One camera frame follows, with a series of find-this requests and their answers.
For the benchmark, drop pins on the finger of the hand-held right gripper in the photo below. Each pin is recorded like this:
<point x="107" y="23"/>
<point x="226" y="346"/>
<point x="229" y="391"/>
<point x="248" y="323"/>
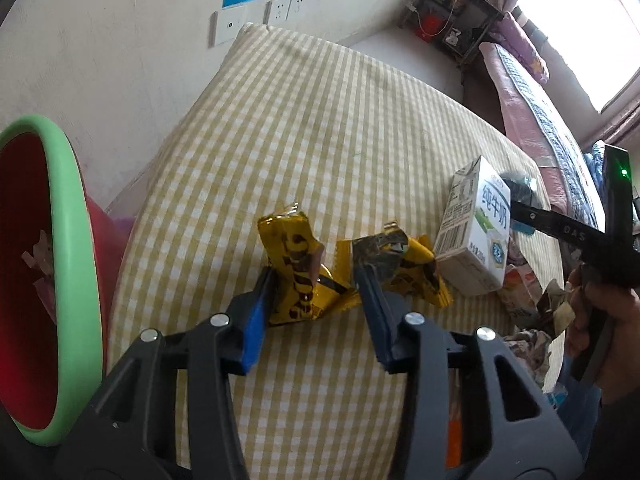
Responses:
<point x="537" y="217"/>

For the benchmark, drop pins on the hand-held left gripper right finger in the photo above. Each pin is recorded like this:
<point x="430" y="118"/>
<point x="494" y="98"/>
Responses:
<point x="372" y="310"/>

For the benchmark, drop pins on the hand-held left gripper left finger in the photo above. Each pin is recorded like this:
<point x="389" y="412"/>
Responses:
<point x="254" y="325"/>

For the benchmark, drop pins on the white milk carton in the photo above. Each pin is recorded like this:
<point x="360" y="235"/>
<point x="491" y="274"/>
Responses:
<point x="480" y="220"/>

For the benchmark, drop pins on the yellow candy wrapper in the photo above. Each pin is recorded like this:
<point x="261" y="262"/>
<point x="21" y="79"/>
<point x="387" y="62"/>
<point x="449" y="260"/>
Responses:
<point x="295" y="260"/>
<point x="415" y="265"/>

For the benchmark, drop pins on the orange and blue snack bag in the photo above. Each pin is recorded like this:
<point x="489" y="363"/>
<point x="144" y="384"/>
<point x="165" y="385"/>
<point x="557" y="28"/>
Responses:
<point x="453" y="440"/>

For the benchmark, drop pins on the red bin with green rim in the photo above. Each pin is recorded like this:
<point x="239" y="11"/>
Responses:
<point x="82" y="335"/>

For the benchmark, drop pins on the person's right hand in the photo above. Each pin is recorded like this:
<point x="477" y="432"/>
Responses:
<point x="625" y="340"/>

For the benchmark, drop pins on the dark blue wrapper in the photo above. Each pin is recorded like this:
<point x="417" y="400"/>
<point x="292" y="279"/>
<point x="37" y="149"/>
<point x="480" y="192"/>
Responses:
<point x="520" y="184"/>

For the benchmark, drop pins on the blue patterned pillow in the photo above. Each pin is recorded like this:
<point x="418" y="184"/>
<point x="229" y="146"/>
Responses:
<point x="595" y="167"/>

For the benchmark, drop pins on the bed with plaid quilt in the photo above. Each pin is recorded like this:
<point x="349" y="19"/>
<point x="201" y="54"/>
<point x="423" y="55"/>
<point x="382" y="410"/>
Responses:
<point x="540" y="125"/>

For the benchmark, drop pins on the pink pillow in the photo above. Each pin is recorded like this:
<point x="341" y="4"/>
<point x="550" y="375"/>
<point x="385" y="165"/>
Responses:
<point x="525" y="50"/>

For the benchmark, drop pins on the yellow checked tablecloth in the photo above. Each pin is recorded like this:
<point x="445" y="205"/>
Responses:
<point x="310" y="150"/>

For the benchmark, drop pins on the window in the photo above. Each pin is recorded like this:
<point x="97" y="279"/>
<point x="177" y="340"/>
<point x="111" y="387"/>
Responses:
<point x="585" y="20"/>

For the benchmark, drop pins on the dark storage shelf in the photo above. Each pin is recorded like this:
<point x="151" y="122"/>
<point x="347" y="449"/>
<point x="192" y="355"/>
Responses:
<point x="465" y="20"/>

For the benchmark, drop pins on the red container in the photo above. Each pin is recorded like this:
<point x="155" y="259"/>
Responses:
<point x="427" y="26"/>

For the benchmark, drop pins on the white wall switch plate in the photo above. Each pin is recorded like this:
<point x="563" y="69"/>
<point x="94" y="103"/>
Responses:
<point x="221" y="27"/>

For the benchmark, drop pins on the white wall socket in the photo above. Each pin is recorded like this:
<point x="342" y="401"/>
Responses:
<point x="278" y="9"/>

